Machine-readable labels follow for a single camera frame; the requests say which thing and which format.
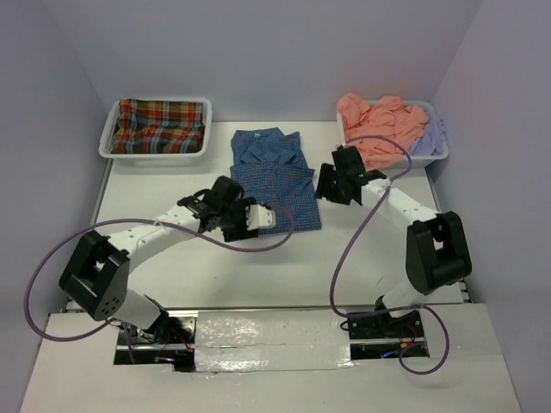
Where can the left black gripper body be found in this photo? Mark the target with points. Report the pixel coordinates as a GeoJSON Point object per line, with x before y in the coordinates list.
{"type": "Point", "coordinates": [232, 222]}

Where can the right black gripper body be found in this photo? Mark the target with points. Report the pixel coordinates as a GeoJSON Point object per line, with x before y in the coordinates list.
{"type": "Point", "coordinates": [333, 189]}

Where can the blue checked long sleeve shirt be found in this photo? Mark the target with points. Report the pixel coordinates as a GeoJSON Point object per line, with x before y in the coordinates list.
{"type": "Point", "coordinates": [271, 168]}

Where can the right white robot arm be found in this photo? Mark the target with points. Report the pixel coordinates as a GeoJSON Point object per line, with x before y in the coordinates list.
{"type": "Point", "coordinates": [437, 254]}

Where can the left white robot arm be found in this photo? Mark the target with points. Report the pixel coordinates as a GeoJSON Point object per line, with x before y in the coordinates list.
{"type": "Point", "coordinates": [96, 276]}

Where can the right white plastic basket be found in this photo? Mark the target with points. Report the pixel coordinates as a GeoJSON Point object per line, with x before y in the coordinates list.
{"type": "Point", "coordinates": [417, 162]}

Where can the white plastic basket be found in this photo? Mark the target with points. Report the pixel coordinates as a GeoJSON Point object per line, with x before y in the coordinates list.
{"type": "Point", "coordinates": [417, 162]}
{"type": "Point", "coordinates": [108, 132]}

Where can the salmon orange shirt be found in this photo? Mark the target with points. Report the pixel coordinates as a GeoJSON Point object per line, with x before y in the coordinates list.
{"type": "Point", "coordinates": [381, 131]}

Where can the lavender shirt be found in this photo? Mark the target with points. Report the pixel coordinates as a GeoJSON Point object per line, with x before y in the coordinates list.
{"type": "Point", "coordinates": [431, 144]}

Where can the orange plaid folded shirt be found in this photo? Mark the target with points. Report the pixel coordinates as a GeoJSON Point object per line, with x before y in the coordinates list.
{"type": "Point", "coordinates": [146, 127]}

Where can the silver foil tape sheet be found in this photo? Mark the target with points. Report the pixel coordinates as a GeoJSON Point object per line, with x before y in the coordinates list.
{"type": "Point", "coordinates": [270, 341]}

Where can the left white plastic basket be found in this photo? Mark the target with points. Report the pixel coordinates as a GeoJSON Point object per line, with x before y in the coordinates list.
{"type": "Point", "coordinates": [108, 132]}

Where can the white cardboard front cover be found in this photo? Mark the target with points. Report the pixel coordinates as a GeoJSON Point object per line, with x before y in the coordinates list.
{"type": "Point", "coordinates": [82, 377]}

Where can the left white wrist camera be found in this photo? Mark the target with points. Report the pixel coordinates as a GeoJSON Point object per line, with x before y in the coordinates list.
{"type": "Point", "coordinates": [260, 217]}

